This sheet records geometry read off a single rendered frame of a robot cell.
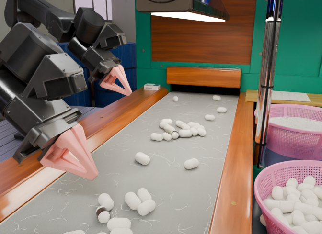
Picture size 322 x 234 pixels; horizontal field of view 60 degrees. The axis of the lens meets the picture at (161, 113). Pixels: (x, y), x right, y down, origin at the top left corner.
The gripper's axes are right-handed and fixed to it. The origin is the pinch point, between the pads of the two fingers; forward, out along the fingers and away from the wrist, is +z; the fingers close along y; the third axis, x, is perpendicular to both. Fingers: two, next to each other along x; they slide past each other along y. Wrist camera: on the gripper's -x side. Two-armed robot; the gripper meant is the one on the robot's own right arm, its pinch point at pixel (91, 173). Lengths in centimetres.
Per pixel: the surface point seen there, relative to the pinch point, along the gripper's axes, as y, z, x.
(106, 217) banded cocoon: -1.1, 6.0, 3.0
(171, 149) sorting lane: 27.6, 8.3, 2.7
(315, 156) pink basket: 45, 38, -16
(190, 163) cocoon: 18.8, 12.3, -2.7
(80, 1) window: 420, -245, 126
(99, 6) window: 497, -247, 134
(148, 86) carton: 77, -12, 15
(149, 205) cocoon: 3.1, 9.8, -0.6
